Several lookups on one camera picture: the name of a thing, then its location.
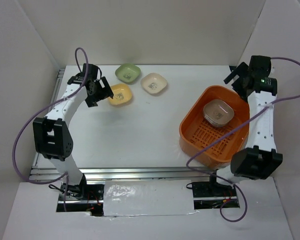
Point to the white foil cover panel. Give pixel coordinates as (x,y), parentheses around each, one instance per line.
(147,198)

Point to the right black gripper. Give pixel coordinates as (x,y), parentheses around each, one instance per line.
(239,71)

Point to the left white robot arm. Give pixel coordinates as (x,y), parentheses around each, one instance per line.
(51,133)

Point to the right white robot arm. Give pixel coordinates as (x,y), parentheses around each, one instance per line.
(259,158)

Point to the aluminium frame rail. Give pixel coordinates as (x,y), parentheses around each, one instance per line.
(139,137)

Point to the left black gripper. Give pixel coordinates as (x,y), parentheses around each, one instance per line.
(105,92)

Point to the cream plate at back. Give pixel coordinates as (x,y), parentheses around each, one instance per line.
(154,83)

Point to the orange plastic bin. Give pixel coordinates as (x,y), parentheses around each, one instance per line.
(196,133)

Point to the yellow square plate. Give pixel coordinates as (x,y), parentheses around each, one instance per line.
(122,95)

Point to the green plate at back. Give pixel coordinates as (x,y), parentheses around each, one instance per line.
(128,73)

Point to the brown plate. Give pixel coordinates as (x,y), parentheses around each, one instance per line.
(218,113)

